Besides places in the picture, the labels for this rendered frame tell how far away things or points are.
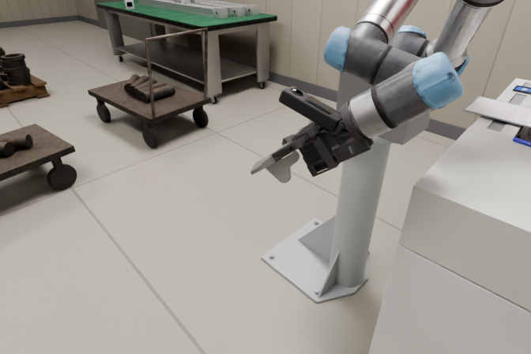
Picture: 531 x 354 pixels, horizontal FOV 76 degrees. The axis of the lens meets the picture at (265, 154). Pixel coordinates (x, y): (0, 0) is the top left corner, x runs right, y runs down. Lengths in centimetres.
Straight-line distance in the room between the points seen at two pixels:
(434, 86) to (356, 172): 81
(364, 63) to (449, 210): 30
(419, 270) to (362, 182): 60
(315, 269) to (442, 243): 110
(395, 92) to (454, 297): 43
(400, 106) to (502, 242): 29
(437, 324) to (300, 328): 82
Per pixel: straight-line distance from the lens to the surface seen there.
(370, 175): 130
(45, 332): 180
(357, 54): 64
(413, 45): 126
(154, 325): 164
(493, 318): 79
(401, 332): 93
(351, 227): 145
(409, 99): 53
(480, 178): 75
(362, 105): 55
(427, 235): 72
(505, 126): 104
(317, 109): 59
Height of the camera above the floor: 132
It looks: 30 degrees down
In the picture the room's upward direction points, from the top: straight up
